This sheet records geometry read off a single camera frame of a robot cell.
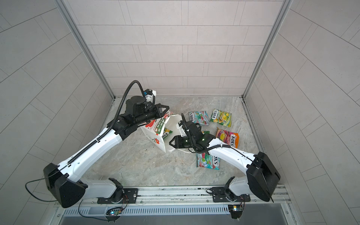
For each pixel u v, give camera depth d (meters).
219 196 0.71
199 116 1.02
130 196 0.71
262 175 0.39
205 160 0.81
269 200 0.40
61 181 0.37
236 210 0.68
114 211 0.64
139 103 0.52
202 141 0.58
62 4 0.70
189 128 0.59
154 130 0.77
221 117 1.01
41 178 0.38
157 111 0.61
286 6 0.70
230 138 0.91
